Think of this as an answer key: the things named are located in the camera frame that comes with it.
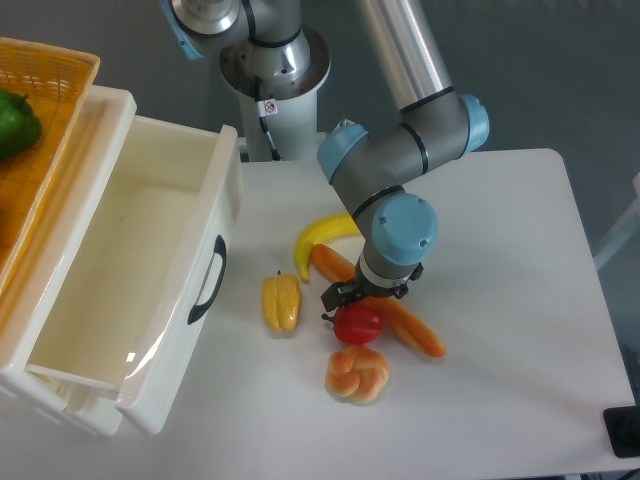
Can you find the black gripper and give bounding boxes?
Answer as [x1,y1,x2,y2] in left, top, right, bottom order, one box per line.
[321,261,424,310]

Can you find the long orange bread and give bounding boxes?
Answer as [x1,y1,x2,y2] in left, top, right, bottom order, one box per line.
[310,244,447,358]

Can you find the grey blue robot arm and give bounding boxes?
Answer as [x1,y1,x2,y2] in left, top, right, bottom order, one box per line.
[161,1,490,311]

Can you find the round knotted bread roll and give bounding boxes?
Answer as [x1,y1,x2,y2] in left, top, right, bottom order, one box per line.
[325,345,391,404]

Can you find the red bell pepper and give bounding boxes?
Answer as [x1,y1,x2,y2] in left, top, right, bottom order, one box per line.
[321,304,383,345]

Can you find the yellow banana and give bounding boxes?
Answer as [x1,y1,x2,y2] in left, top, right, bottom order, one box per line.
[293,213,360,283]

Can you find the yellow bell pepper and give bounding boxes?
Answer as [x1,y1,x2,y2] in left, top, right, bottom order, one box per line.
[261,272,302,332]

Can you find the white plastic drawer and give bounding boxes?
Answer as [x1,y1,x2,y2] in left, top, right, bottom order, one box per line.
[27,116,242,434]

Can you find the black device at edge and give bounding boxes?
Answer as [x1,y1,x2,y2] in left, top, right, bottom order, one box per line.
[603,406,639,458]

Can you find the orange woven basket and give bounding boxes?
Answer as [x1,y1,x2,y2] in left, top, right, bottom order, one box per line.
[1,37,100,290]

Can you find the green bell pepper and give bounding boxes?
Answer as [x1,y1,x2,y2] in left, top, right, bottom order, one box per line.
[1,88,42,160]

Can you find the black drawer handle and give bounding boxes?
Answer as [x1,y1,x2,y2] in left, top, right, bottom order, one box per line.
[187,235,227,325]

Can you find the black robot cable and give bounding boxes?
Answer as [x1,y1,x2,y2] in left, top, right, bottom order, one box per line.
[253,74,282,162]

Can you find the white drawer cabinet frame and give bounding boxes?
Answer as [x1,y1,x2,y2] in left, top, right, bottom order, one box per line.
[1,86,136,435]

